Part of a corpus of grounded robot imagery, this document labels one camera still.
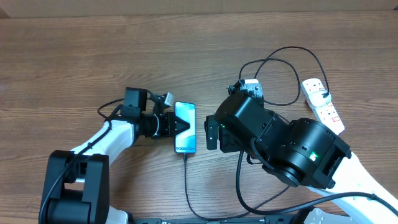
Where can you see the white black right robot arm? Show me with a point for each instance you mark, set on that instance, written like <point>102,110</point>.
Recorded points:
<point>303,152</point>

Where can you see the blue Galaxy smartphone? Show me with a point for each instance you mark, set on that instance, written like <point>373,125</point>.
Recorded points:
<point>186,142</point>

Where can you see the white charger plug adapter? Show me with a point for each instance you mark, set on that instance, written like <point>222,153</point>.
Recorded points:
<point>316,99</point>

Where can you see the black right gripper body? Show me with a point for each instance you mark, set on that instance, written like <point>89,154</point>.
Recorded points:
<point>234,142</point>

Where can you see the white power strip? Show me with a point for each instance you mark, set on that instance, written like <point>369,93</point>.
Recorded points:
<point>326,114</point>

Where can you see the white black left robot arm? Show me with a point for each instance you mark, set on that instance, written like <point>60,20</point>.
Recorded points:
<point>76,186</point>

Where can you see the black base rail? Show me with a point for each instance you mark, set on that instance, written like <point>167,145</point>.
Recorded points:
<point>316,216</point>

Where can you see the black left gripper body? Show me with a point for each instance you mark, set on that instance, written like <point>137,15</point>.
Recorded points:
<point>165,126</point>

